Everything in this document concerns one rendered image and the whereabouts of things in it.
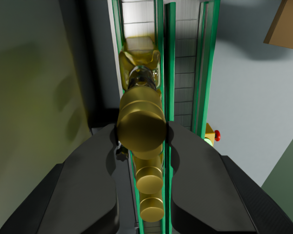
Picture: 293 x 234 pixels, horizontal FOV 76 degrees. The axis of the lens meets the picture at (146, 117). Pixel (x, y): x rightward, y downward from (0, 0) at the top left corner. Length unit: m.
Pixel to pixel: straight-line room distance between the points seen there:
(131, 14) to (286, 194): 2.51
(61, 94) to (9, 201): 0.16
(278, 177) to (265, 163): 1.47
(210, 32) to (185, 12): 0.09
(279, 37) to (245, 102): 0.21
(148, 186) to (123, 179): 0.41
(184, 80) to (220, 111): 0.26
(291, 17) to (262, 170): 0.59
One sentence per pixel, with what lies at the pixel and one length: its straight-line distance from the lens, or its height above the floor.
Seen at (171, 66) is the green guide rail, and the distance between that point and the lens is 0.37.
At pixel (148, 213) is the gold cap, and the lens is 0.29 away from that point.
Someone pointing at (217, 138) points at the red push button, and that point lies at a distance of 0.69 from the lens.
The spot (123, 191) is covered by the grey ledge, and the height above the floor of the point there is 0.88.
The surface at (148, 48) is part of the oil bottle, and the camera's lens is 0.26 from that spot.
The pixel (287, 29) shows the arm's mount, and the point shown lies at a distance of 0.69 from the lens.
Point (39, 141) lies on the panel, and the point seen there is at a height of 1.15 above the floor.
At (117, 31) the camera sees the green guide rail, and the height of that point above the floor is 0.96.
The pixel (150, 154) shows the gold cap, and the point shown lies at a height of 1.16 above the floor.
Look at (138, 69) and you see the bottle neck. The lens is 0.22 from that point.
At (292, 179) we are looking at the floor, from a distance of 2.54.
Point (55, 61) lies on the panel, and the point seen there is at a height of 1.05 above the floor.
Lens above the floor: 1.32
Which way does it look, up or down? 61 degrees down
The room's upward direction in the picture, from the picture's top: 175 degrees clockwise
